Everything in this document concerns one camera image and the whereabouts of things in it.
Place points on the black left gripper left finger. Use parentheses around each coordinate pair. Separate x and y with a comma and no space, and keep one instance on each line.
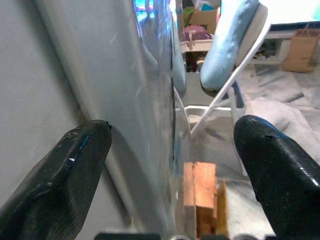
(50,190)

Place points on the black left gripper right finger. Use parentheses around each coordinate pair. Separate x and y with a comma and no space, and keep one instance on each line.
(285,180)

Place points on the white fridge door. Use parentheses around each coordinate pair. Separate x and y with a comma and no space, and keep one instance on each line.
(100,75)

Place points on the white cloth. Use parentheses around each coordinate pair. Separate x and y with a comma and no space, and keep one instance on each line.
(280,115)

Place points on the yellowish wooden block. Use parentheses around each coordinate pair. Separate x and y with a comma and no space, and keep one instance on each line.
(222,210)

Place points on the reddish brick stack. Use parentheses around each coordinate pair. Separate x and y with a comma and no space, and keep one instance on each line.
(202,187)

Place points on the plain brown cardboard box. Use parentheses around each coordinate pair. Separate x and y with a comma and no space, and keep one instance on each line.
(301,52)

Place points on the light blue padded board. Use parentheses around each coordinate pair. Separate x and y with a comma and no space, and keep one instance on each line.
(225,50)

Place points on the purple bag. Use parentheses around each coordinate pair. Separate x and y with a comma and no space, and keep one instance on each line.
(196,32)

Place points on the open brown cardboard box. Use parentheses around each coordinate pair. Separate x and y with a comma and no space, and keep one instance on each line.
(202,18)

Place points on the white metal folding frame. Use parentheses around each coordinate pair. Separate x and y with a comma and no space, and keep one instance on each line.
(240,70)

